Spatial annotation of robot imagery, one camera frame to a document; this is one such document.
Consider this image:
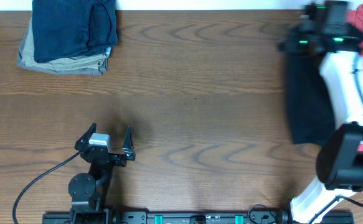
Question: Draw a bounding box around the folded khaki garment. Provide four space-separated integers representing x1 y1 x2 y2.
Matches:
21 26 107 70

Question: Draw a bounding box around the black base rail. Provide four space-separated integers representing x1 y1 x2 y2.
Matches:
42 203 355 224

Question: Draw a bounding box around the folded grey garment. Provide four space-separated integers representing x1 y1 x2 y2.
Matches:
17 19 111 76

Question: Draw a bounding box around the left black cable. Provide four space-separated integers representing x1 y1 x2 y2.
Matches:
12 151 81 224

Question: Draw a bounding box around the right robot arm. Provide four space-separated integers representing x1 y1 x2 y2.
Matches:
275 1 363 223

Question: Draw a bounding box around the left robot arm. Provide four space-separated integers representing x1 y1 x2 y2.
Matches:
68 123 136 223

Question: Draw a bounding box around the black t-shirt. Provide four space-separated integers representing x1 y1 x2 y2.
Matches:
284 53 335 146

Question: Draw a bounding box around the folded navy blue garment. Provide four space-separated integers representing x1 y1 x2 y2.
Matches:
32 0 118 63

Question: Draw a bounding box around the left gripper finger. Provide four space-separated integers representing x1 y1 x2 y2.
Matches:
75 123 97 151
123 126 136 161

